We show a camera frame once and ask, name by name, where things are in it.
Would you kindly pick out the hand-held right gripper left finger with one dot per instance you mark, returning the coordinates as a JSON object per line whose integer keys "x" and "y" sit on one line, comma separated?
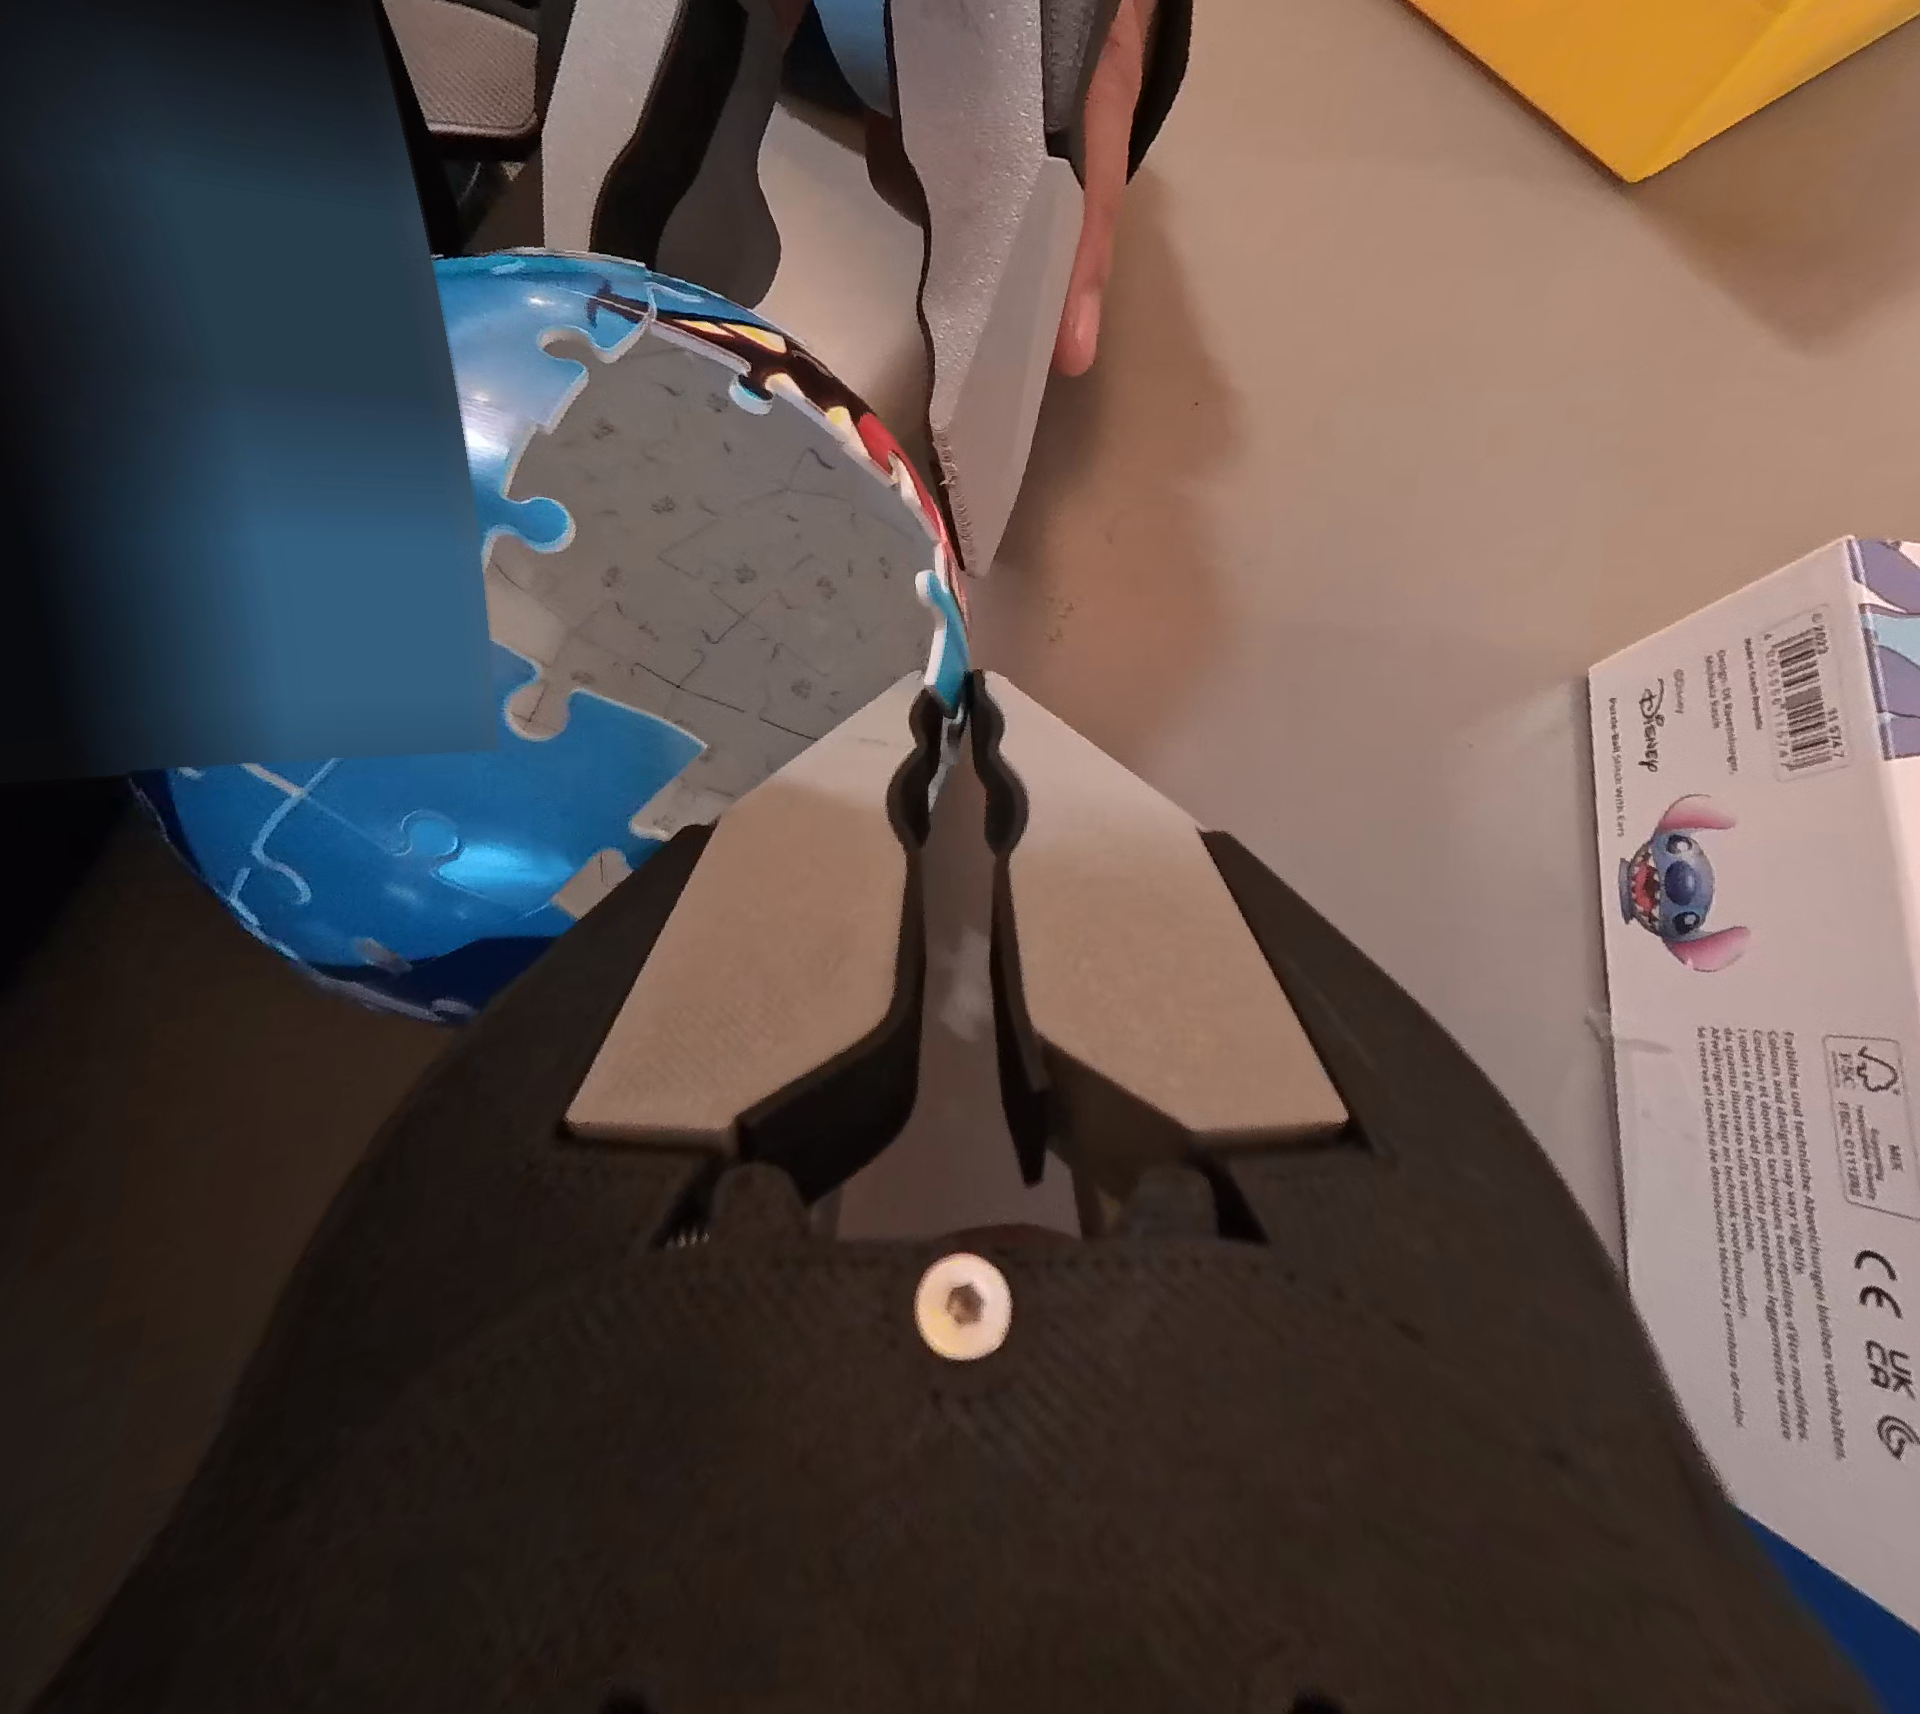
{"x": 750, "y": 964}

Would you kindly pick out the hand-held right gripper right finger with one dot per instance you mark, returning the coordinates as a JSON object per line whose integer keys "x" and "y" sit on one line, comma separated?
{"x": 1171, "y": 978}

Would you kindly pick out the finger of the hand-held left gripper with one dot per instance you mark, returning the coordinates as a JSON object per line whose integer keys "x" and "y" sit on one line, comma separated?
{"x": 982, "y": 169}
{"x": 614, "y": 79}

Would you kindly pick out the blue puzzle ball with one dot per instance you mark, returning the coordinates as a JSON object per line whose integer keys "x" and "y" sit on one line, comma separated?
{"x": 451, "y": 845}

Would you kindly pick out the white and blue puzzle box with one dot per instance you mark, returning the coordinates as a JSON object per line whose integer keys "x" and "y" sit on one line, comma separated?
{"x": 1755, "y": 994}

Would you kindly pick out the person's left hand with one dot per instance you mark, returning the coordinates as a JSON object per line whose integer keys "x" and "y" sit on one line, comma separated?
{"x": 1118, "y": 155}

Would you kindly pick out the grey mesh chair seat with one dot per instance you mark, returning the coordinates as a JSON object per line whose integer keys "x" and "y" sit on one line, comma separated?
{"x": 464, "y": 72}

